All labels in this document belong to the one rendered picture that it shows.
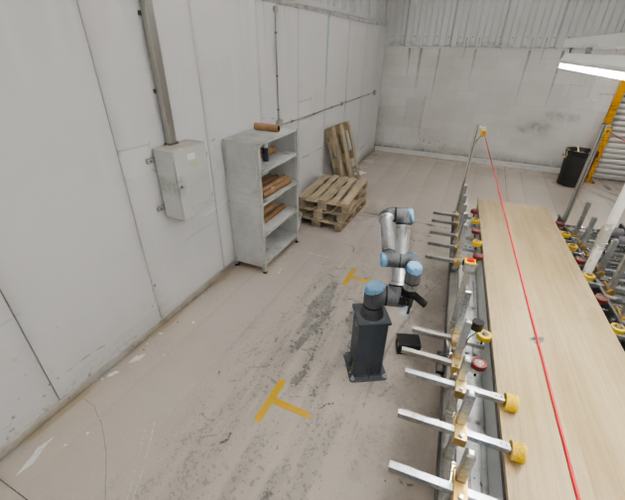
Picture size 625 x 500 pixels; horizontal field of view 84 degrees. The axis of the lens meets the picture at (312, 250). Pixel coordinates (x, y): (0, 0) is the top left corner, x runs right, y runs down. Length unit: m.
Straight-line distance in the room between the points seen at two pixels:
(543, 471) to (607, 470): 0.27
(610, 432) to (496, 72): 8.00
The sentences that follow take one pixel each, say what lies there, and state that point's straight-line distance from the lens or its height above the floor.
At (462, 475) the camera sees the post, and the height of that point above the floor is 1.01.
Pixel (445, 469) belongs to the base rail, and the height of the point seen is 0.70.
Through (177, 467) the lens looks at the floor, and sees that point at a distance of 2.83.
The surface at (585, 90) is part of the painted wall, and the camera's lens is 9.54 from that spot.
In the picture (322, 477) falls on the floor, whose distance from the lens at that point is 2.67.
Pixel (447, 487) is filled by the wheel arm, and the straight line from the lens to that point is 1.67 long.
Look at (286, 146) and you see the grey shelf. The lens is 4.51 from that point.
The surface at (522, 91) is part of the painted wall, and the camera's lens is 9.39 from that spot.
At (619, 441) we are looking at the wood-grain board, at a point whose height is 0.90.
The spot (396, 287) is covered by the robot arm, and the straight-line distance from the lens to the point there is 2.63.
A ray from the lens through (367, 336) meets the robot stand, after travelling 2.80.
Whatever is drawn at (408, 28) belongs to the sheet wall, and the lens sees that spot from 9.53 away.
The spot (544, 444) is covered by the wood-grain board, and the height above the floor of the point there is 0.90.
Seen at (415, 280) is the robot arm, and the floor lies 1.23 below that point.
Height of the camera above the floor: 2.39
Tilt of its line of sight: 30 degrees down
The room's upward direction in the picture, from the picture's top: 1 degrees clockwise
